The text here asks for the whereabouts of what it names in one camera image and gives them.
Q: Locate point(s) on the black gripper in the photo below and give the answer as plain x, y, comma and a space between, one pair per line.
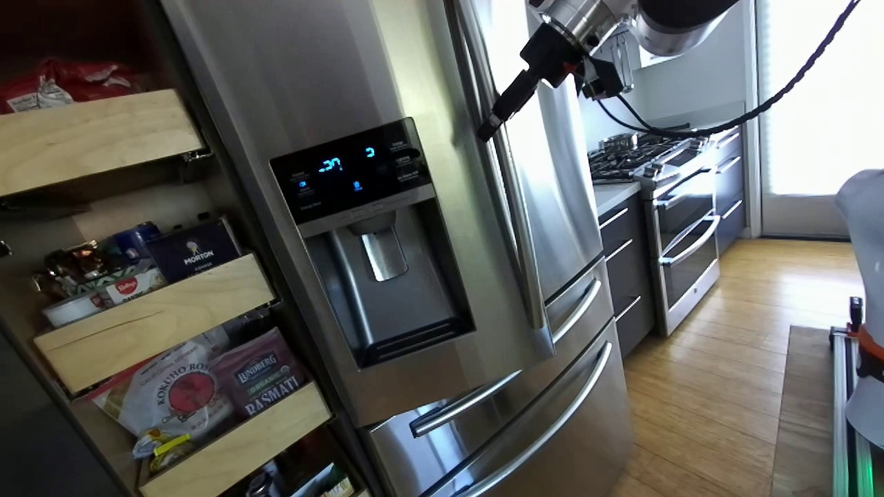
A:
554, 54

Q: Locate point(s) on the steel fridge door with dispenser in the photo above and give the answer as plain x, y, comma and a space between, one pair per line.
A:
277, 83

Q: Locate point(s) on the plain steel fridge door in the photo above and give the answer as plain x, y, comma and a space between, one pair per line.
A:
562, 184

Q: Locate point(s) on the bright glass patio door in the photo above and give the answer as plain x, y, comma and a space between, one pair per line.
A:
829, 166

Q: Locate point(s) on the shallow steel fridge drawer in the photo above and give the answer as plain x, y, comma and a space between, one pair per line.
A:
405, 458

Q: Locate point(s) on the dark grey base cabinet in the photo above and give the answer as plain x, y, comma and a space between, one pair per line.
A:
631, 277
730, 195

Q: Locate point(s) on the black water dispenser panel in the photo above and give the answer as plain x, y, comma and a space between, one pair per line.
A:
397, 277

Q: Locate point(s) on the stainless steel gas stove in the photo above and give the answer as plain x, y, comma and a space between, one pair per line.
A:
685, 239

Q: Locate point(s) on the deep steel freezer drawer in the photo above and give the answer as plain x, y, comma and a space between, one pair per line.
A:
589, 443

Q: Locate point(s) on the dark blue food box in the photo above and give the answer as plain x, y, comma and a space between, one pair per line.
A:
195, 253

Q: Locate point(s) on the red printed food box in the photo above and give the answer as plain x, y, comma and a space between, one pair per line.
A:
257, 374

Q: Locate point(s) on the blue food can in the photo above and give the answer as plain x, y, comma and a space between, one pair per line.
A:
134, 240

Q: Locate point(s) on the wooden pantry pull-out shelf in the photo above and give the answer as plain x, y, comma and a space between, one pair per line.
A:
238, 443
93, 141
155, 320

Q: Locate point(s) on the brown floor rug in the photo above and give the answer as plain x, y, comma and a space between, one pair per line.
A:
806, 415

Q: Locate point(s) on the red snack bag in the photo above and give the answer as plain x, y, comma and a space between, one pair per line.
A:
83, 77

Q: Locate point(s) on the white bag with red logo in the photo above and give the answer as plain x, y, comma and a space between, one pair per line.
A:
181, 391

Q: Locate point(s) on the grey metal robot stand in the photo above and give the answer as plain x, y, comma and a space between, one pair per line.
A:
841, 415

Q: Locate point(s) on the dark food jar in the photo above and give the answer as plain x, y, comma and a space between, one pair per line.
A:
69, 266

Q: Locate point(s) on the yellow green food package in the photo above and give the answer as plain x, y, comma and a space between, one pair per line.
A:
167, 451

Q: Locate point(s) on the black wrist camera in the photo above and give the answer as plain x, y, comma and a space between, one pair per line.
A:
604, 77

